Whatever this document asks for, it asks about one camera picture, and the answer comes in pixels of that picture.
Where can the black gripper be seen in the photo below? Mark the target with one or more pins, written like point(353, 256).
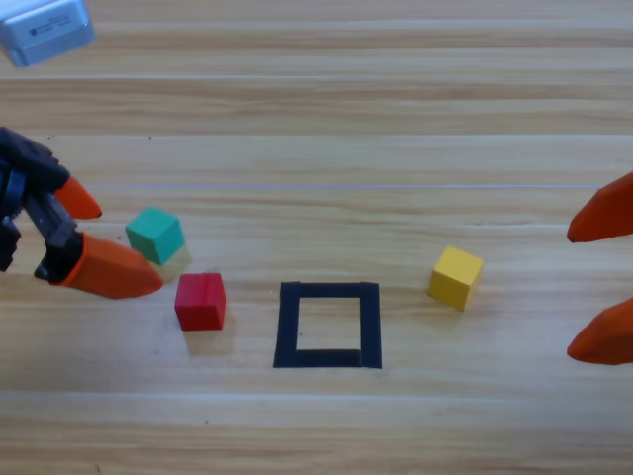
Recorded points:
point(27, 163)

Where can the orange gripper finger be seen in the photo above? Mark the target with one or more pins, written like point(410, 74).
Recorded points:
point(608, 213)
point(608, 336)

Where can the green wooden cube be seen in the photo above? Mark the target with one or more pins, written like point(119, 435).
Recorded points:
point(153, 232)

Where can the red wooden cube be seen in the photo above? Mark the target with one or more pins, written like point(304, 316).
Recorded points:
point(200, 302)

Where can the yellow wooden cube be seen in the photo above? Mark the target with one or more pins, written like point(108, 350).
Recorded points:
point(455, 279)

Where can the pale natural wood block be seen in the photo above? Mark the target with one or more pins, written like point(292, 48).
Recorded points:
point(177, 267)

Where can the black tape square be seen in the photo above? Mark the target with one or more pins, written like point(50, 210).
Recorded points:
point(287, 321)

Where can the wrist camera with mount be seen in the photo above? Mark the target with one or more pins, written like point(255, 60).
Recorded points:
point(44, 29)

